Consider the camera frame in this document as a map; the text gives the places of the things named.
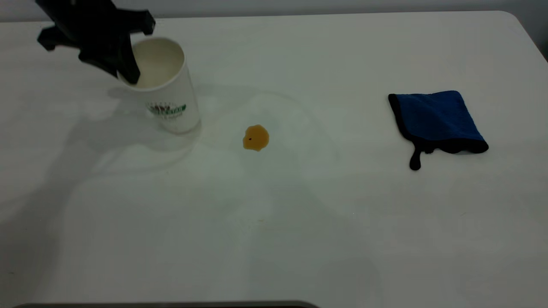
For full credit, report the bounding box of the blue cloth with black edge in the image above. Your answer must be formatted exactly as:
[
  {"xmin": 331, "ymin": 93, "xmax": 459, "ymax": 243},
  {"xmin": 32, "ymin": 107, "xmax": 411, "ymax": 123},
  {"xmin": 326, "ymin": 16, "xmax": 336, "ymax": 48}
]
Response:
[{"xmin": 388, "ymin": 90, "xmax": 489, "ymax": 172}]

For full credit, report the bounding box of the brown coffee spill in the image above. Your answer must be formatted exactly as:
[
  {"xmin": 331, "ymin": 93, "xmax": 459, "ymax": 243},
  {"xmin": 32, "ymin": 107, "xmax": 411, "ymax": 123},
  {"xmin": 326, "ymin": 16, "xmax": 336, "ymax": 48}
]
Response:
[{"xmin": 243, "ymin": 124, "xmax": 270, "ymax": 152}]

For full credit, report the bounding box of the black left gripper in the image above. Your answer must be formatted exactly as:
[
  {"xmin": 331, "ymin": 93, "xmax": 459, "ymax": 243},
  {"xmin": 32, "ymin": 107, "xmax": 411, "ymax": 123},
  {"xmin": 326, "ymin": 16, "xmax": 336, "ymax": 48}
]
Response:
[{"xmin": 36, "ymin": 0, "xmax": 155, "ymax": 84}]

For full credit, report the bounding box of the white paper coffee cup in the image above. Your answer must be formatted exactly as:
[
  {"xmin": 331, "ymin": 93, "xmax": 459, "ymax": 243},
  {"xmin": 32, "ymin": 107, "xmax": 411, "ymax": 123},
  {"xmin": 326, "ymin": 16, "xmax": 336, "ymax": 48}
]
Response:
[{"xmin": 116, "ymin": 37, "xmax": 202, "ymax": 134}]

